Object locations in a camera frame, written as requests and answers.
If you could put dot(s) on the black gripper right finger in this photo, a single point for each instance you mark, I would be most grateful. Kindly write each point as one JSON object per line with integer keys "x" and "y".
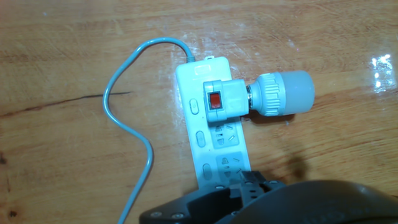
{"x": 253, "y": 183}

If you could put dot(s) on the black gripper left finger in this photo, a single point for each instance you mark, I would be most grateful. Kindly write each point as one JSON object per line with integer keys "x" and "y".
{"x": 192, "y": 208}

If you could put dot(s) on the white power strip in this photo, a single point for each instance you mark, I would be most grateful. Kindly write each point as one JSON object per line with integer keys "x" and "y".
{"x": 194, "y": 140}

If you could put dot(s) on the brown wooden board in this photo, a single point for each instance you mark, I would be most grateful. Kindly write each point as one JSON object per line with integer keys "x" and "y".
{"x": 311, "y": 140}

